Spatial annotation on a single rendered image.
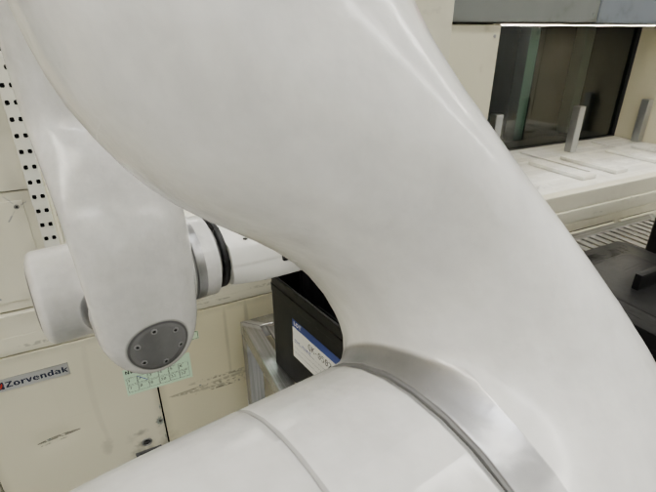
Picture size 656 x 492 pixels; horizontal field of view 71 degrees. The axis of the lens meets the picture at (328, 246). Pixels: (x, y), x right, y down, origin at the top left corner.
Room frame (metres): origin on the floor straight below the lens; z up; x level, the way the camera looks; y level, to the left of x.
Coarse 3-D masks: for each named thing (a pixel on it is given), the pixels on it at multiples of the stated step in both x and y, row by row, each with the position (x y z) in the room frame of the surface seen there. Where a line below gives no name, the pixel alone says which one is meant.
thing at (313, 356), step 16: (272, 288) 0.61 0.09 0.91; (288, 288) 0.57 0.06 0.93; (272, 304) 0.62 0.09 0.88; (288, 304) 0.57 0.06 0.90; (304, 304) 0.54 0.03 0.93; (288, 320) 0.58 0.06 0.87; (304, 320) 0.54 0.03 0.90; (320, 320) 0.51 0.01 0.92; (288, 336) 0.58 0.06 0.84; (304, 336) 0.54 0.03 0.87; (320, 336) 0.51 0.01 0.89; (336, 336) 0.48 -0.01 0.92; (288, 352) 0.58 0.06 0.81; (304, 352) 0.54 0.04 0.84; (320, 352) 0.51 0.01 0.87; (336, 352) 0.48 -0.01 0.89; (288, 368) 0.58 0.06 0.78; (304, 368) 0.54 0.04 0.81; (320, 368) 0.51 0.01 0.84
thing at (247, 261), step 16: (208, 224) 0.43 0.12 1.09; (224, 240) 0.41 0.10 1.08; (240, 240) 0.41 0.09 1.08; (224, 256) 0.40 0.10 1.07; (240, 256) 0.40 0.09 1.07; (256, 256) 0.41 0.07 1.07; (272, 256) 0.42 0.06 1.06; (224, 272) 0.41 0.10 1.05; (240, 272) 0.40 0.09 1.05; (256, 272) 0.41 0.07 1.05; (272, 272) 0.42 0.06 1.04; (288, 272) 0.43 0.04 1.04
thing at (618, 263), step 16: (592, 256) 0.82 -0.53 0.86; (608, 256) 0.82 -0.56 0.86; (624, 256) 0.82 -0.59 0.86; (640, 256) 0.82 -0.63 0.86; (608, 272) 0.75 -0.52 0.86; (624, 272) 0.75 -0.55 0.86; (640, 272) 0.69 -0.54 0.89; (624, 288) 0.69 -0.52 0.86; (640, 288) 0.69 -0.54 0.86; (624, 304) 0.64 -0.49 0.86; (640, 304) 0.64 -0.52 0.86; (640, 320) 0.59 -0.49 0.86; (640, 336) 0.57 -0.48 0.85
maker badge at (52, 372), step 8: (48, 368) 0.61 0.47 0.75; (56, 368) 0.61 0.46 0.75; (64, 368) 0.62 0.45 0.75; (16, 376) 0.59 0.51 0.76; (24, 376) 0.59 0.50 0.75; (32, 376) 0.60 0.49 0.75; (40, 376) 0.60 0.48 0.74; (48, 376) 0.61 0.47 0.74; (56, 376) 0.61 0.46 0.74; (0, 384) 0.58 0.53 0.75; (8, 384) 0.58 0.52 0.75; (16, 384) 0.59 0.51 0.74; (24, 384) 0.59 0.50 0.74
